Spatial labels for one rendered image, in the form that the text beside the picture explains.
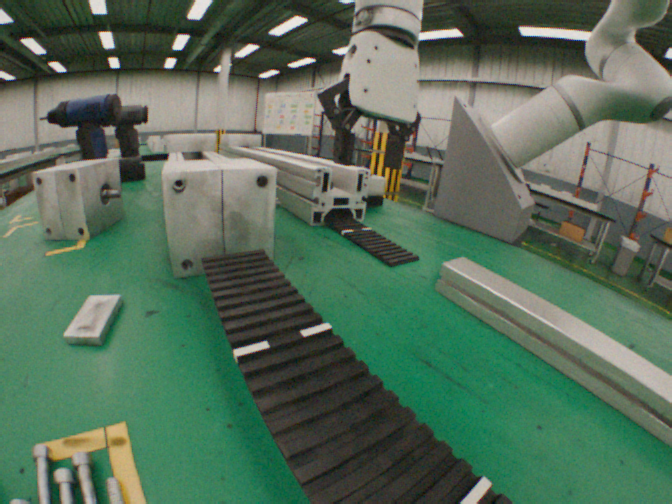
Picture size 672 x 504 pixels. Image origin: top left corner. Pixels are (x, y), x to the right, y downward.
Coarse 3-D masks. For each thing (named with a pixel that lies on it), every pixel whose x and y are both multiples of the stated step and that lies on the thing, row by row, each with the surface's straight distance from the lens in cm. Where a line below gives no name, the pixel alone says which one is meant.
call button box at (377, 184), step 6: (372, 174) 59; (366, 180) 53; (372, 180) 54; (378, 180) 55; (384, 180) 56; (372, 186) 54; (378, 186) 55; (384, 186) 56; (372, 192) 54; (378, 192) 56; (384, 192) 57; (366, 198) 54; (372, 198) 55; (378, 198) 56; (366, 204) 54; (372, 204) 55; (378, 204) 57
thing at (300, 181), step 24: (288, 168) 44; (312, 168) 37; (336, 168) 45; (360, 168) 43; (288, 192) 45; (312, 192) 37; (336, 192) 41; (360, 192) 42; (312, 216) 38; (360, 216) 44
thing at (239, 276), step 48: (240, 288) 17; (288, 288) 17; (240, 336) 13; (288, 336) 13; (336, 336) 13; (288, 384) 11; (336, 384) 11; (288, 432) 10; (336, 432) 10; (384, 432) 10; (432, 432) 11; (336, 480) 10; (384, 480) 10; (432, 480) 10; (480, 480) 11
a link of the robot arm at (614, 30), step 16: (624, 0) 64; (640, 0) 62; (656, 0) 63; (608, 16) 68; (624, 16) 65; (640, 16) 64; (656, 16) 65; (592, 32) 74; (608, 32) 70; (624, 32) 71; (592, 48) 74; (608, 48) 72; (592, 64) 75
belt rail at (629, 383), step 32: (448, 288) 26; (480, 288) 24; (512, 288) 26; (512, 320) 25; (544, 320) 23; (576, 320) 26; (544, 352) 24; (576, 352) 23; (608, 352) 24; (608, 384) 25; (640, 384) 24; (640, 416) 26
